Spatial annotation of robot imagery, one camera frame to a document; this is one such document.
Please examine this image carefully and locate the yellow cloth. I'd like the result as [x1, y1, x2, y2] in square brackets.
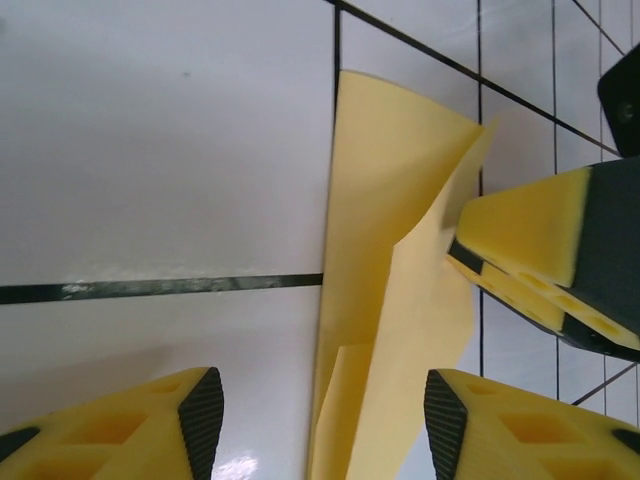
[304, 69, 501, 480]

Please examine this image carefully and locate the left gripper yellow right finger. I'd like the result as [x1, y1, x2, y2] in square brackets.
[423, 368, 640, 480]

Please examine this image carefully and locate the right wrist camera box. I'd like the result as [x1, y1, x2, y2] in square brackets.
[597, 49, 640, 157]

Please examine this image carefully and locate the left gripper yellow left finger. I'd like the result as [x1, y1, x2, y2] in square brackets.
[0, 366, 225, 480]

